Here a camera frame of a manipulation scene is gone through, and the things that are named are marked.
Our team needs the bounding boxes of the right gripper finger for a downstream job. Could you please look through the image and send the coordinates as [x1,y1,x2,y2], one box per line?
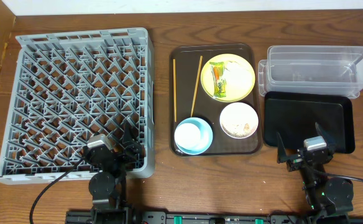
[277,132,288,164]
[315,123,336,146]

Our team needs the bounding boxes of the white bowl with food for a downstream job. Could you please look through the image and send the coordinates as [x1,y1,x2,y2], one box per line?
[219,102,259,139]

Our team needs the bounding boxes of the wooden chopstick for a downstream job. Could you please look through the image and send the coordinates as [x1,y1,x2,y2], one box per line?
[190,55,203,117]
[172,58,177,123]

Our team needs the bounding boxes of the green orange snack wrapper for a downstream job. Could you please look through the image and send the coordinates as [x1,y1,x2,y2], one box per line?
[209,62,226,98]

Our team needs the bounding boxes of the white paper cup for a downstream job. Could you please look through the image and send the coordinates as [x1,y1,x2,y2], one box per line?
[174,123,201,149]

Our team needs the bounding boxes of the white napkin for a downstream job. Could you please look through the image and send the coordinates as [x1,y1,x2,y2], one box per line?
[224,61,254,91]

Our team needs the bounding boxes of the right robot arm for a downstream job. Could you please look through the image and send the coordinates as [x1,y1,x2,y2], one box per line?
[277,123,354,216]

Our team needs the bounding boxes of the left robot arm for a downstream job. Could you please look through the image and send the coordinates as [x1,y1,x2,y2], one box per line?
[83,123,142,212]

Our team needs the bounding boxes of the black food waste tray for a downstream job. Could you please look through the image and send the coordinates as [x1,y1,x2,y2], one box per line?
[264,91,356,154]

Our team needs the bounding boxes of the clear plastic waste bin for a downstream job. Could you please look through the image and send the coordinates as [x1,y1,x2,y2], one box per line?
[257,45,363,98]

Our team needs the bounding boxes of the light blue bowl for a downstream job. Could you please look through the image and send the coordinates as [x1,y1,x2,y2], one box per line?
[173,117,213,156]

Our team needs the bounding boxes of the grey plastic dish rack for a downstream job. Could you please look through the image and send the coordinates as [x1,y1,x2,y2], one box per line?
[0,27,155,185]

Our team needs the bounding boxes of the yellow round plate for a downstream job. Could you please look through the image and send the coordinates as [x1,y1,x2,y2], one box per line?
[200,54,255,103]

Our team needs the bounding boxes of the dark brown serving tray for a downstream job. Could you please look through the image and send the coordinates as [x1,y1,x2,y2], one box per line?
[169,43,264,157]

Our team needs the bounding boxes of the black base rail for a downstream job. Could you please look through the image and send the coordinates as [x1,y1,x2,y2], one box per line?
[65,210,363,224]

